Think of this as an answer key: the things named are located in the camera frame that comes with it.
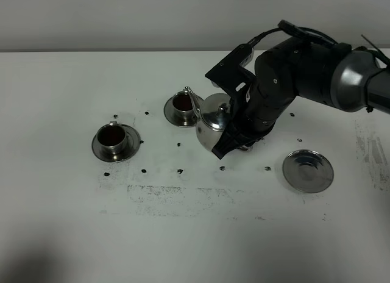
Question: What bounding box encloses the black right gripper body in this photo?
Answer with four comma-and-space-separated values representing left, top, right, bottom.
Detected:
231, 38, 350, 143

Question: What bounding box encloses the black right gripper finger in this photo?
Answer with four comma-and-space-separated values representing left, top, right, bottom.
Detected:
211, 129, 244, 160

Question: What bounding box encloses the stainless steel teapot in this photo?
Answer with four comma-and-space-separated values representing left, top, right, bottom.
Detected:
184, 86, 254, 154

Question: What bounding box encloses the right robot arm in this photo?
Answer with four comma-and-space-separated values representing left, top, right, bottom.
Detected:
207, 38, 389, 158

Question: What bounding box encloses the teapot steel saucer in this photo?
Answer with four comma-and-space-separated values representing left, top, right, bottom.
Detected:
282, 149, 334, 193

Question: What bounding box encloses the near steel teacup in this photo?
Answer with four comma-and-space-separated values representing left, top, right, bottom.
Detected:
172, 91, 195, 120

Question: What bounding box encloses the steel teacup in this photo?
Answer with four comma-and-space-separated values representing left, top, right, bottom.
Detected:
96, 121, 127, 154
172, 91, 195, 120

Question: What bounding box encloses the near steel saucer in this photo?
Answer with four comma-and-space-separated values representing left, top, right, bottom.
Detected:
164, 91, 197, 127

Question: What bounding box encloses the far steel saucer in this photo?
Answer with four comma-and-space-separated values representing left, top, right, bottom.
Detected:
91, 121, 141, 163

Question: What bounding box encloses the far steel teacup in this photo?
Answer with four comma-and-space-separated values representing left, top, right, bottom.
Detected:
96, 121, 127, 154

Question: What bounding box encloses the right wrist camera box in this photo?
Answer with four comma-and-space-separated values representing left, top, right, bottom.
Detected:
205, 43, 255, 98

